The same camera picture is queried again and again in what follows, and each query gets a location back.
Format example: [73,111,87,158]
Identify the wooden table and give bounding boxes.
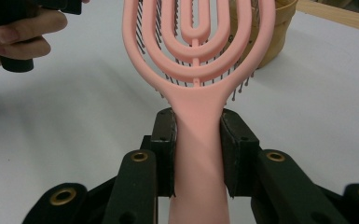
[295,0,359,35]

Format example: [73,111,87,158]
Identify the pink hairbrush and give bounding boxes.
[121,0,277,224]

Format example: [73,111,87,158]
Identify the wooden cup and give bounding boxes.
[229,0,299,70]

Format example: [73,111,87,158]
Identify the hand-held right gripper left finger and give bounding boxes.
[140,106,178,199]

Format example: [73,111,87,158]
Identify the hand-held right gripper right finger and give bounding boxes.
[219,107,261,199]

